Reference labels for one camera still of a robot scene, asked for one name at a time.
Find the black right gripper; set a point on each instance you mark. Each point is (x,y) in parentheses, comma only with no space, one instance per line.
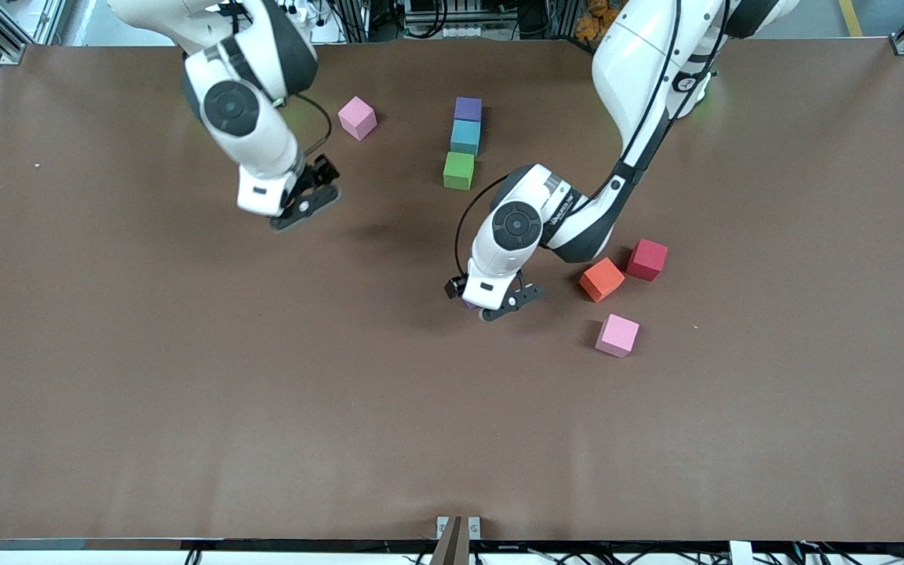
(319,171)

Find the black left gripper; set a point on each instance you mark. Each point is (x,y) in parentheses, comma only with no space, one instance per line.
(453,287)

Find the green foam cube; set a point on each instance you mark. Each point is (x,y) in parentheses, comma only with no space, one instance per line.
(458,171)

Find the orange foam cube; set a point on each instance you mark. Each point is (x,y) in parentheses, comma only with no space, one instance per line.
(601,278)

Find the light blue foam cube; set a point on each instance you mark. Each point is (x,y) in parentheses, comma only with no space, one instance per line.
(465,137)

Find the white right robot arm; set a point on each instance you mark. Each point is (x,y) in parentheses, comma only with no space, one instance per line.
(264,149)

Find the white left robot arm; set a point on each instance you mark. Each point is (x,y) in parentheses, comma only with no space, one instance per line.
(640,55)

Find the pink foam cube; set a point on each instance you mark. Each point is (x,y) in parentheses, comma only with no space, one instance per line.
(617,335)
(357,118)

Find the white power strip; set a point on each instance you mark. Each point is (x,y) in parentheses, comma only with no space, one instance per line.
(303,12)

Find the dark equipment rack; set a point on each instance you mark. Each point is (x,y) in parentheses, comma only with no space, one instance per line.
(421,20)

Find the red foam cube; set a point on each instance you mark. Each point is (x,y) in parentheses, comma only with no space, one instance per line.
(647,259)

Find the brown support beam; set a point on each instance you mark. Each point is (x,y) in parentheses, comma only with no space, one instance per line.
(452,549)

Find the orange bags pile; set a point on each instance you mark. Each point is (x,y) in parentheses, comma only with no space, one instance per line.
(589,23)

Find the grey metal bracket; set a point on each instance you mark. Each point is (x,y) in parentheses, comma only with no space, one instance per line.
(442,527)

